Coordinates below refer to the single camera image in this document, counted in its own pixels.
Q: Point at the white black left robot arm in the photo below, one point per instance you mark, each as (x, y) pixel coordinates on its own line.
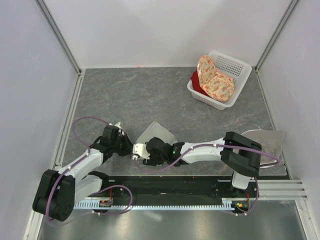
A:
(60, 190)

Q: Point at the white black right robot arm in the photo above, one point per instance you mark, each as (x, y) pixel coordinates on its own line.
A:
(238, 152)

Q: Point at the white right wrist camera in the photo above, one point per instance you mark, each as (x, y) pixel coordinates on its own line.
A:
(139, 152)

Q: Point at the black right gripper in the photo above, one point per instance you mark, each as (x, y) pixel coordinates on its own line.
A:
(151, 161)

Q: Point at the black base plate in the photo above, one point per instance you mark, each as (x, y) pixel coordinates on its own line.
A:
(214, 186)

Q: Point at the white plastic basket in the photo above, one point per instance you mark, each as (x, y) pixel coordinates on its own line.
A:
(237, 69)

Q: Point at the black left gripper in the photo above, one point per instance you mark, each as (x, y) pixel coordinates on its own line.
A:
(128, 146)

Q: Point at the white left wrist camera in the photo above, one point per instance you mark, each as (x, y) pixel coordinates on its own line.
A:
(118, 125)

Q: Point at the red cloth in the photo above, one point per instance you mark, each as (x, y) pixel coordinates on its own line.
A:
(196, 84)

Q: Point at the taupe grey cloth pile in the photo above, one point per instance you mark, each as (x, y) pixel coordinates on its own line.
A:
(270, 140)

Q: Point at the grey cloth napkin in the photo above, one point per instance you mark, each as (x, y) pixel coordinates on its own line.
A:
(157, 130)

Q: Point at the floral patterned cloth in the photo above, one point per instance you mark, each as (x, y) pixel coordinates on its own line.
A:
(218, 85)

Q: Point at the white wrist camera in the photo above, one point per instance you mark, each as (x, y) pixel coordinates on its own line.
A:
(118, 125)
(139, 152)

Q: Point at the slotted cable duct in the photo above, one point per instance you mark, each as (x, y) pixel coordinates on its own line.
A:
(99, 204)

